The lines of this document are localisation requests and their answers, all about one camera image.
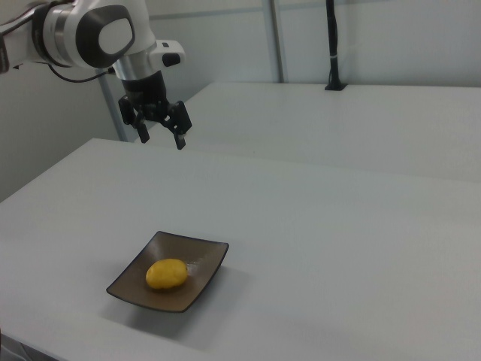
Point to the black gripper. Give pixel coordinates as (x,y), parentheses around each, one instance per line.
(144,92)

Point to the yellow potato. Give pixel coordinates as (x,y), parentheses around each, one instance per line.
(167,274)

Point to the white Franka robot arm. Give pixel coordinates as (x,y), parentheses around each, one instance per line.
(56,34)

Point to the brown square ceramic plate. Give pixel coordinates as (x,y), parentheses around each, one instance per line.
(127,286)

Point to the grey metal partition post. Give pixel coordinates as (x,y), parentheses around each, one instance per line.
(112,107)
(280,41)

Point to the black camera stand pole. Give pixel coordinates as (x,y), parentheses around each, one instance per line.
(333,45)

